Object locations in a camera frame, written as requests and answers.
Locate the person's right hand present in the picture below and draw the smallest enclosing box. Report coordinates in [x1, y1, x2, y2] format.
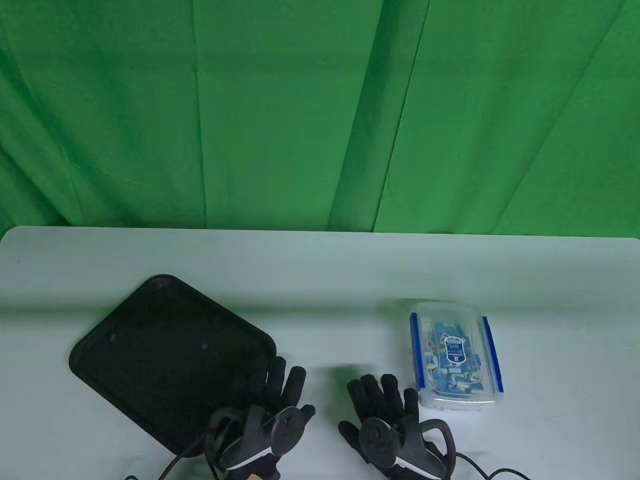
[339, 375, 451, 480]

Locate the black left hand controller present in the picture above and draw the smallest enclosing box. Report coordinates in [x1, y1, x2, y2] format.
[205, 404, 305, 471]

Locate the black cable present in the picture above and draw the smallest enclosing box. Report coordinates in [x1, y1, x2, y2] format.
[452, 452, 531, 480]
[125, 440, 208, 480]

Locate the black right hand controller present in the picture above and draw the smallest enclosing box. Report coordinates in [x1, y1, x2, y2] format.
[359, 417, 457, 478]

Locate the green backdrop cloth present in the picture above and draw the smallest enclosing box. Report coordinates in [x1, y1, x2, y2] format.
[0, 0, 640, 240]

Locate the clear plastic lid with label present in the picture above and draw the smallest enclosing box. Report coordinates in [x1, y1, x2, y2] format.
[410, 302, 505, 401]

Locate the person's left hand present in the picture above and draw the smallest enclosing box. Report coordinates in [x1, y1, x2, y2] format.
[222, 356, 316, 480]

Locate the pile of blue mahjong tiles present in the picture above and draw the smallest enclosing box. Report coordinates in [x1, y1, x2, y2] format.
[422, 321, 485, 397]

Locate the clear box with blue clips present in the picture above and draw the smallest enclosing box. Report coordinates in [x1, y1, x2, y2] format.
[409, 301, 506, 413]

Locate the black plastic tray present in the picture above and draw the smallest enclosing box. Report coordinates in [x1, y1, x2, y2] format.
[69, 274, 278, 458]

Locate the black hand controller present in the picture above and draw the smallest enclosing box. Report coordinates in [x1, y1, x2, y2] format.
[359, 417, 457, 478]
[205, 404, 305, 471]

